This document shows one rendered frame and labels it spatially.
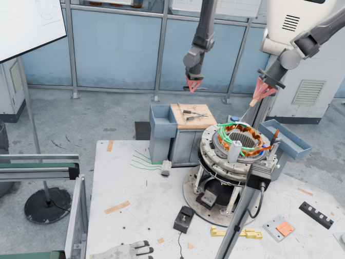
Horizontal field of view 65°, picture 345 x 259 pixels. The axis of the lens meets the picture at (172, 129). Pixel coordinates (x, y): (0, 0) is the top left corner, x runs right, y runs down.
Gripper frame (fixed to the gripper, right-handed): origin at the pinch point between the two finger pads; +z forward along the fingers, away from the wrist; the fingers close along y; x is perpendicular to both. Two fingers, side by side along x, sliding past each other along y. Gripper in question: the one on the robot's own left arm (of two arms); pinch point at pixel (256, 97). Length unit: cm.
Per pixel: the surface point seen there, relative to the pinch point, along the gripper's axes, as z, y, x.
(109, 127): 140, -29, 163
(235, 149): 18.4, 0.5, -10.9
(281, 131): 14.1, 37.4, 24.5
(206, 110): 25.4, -0.7, 32.5
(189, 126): 31.3, -9.1, 17.7
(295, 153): 14.6, 36.3, 4.7
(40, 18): 28, -92, 50
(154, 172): 62, -12, 16
